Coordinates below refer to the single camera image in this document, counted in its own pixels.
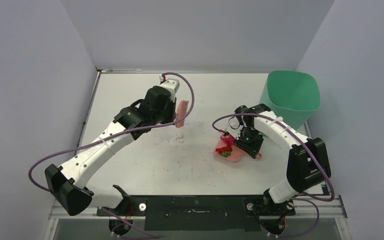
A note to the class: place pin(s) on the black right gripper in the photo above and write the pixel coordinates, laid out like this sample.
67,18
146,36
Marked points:
249,148

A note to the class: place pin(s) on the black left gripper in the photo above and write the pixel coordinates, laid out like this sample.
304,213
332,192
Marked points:
172,105

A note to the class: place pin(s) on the pink hand broom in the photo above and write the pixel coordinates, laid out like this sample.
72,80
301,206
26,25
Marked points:
181,112

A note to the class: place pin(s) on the pink dustpan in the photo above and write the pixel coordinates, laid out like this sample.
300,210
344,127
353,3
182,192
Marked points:
236,154

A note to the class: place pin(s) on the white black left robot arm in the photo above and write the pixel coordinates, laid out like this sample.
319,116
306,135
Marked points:
68,181

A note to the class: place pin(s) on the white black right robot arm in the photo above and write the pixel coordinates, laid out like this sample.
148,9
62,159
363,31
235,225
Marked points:
307,158

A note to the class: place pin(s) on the red paper scrap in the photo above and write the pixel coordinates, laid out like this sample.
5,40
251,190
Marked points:
224,146

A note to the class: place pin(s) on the green paper scrap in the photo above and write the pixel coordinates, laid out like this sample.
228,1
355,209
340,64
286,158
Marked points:
225,154

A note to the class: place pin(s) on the white paper scrap front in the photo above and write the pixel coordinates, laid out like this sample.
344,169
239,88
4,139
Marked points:
179,138

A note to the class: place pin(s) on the green plastic waste bin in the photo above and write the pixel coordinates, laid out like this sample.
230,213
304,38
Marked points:
292,95

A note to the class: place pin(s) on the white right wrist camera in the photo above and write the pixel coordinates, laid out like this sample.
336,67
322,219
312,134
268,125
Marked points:
235,123

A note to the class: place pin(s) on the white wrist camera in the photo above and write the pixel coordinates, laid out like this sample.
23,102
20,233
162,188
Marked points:
235,123
172,85

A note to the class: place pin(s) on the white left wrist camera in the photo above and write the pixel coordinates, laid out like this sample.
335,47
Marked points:
172,85

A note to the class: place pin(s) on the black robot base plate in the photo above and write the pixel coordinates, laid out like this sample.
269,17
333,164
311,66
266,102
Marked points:
202,212

